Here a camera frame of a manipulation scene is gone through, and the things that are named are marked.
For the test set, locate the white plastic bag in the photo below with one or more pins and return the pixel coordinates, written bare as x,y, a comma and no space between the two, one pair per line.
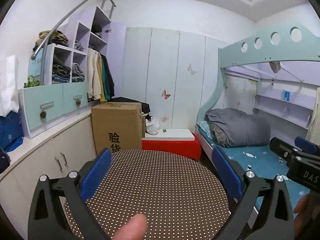
153,127

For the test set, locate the black clothes pile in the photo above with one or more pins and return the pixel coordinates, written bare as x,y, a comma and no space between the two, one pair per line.
145,107

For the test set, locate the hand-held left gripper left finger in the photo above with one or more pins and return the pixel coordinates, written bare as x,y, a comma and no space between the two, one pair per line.
96,172

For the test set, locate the person's right hand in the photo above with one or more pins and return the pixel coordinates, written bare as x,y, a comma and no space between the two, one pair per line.
303,207

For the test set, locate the camouflage folded clothes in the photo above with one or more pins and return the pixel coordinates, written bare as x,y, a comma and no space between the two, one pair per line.
53,38

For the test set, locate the red storage bench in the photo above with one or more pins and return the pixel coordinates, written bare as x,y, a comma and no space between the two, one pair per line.
172,148

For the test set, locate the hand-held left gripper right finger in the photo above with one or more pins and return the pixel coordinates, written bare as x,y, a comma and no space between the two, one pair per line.
226,172

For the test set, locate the cream hanging cloth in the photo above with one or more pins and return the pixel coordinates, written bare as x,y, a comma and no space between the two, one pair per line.
314,115

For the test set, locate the lilac cubby shelf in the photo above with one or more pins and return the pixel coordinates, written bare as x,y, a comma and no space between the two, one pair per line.
83,17

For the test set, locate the blue shopping bag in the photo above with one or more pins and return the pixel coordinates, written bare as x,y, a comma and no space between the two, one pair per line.
11,132

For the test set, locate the grey metal handrail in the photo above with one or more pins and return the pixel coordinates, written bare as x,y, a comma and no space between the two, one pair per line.
43,65

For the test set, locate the large cardboard box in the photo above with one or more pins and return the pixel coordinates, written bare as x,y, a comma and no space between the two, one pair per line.
115,122

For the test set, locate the grey folded clothes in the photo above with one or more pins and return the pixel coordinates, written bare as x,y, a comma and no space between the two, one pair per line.
78,73

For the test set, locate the grey duvet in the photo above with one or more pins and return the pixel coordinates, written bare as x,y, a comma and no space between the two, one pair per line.
245,127

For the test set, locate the dark navy cloth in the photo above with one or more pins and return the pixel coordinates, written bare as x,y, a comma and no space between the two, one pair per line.
3,158

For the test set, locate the black hanging coat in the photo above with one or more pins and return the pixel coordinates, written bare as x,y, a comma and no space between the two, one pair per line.
110,77

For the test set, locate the small cardboard box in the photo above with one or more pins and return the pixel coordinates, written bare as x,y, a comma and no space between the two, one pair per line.
143,127

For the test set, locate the faded pink butterfly sticker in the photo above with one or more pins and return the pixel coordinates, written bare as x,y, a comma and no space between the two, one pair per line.
164,118

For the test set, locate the lilac wardrobe door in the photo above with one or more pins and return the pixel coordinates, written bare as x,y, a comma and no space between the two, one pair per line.
117,45

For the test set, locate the striped blue pillow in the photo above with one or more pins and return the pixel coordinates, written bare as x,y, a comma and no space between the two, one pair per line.
203,127

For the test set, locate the lilac wall shelf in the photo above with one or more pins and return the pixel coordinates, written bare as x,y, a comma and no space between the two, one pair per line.
275,102

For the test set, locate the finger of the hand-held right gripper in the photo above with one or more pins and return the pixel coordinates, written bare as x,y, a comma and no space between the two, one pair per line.
306,143
280,145

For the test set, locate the cream hanging jacket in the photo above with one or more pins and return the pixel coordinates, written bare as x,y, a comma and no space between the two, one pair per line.
92,75

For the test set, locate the white wardrobe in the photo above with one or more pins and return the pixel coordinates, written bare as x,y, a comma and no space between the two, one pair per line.
162,62

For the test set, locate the plaid pillow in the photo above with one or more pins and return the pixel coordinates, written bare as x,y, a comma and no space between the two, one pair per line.
217,135

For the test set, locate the teal bunk bed frame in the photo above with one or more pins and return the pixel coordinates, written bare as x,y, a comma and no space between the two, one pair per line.
275,52

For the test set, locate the small blue box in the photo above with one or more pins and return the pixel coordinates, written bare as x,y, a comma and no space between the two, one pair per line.
286,95

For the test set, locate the green hanging shirt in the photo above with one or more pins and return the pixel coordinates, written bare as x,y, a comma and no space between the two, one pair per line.
107,92

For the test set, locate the person's left hand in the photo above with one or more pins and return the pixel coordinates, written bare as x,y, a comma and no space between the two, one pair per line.
130,228

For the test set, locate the black folded garment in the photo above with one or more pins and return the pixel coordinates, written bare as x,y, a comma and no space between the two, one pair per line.
97,28

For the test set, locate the teal drawer unit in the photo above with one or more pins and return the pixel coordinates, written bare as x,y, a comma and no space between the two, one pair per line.
37,100

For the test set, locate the large white bag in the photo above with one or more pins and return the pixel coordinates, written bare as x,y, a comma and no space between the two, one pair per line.
8,87

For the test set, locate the brown polka-dot tablecloth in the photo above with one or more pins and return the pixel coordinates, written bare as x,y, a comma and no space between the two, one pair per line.
162,192

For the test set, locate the yellow hanging shirt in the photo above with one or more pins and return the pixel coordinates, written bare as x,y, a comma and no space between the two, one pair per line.
102,96

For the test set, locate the beige butterfly sticker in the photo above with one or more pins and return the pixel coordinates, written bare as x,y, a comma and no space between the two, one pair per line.
192,70

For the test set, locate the beige floor cabinet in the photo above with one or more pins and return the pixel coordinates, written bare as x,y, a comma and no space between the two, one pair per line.
37,150

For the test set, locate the grey folded shirts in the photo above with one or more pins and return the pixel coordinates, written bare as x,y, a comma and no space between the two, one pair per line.
78,46

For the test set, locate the pinecone ornament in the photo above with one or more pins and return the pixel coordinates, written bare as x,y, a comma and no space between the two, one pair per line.
43,114
78,102

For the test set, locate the dark folded clothes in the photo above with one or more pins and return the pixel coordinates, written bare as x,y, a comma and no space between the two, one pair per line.
61,71

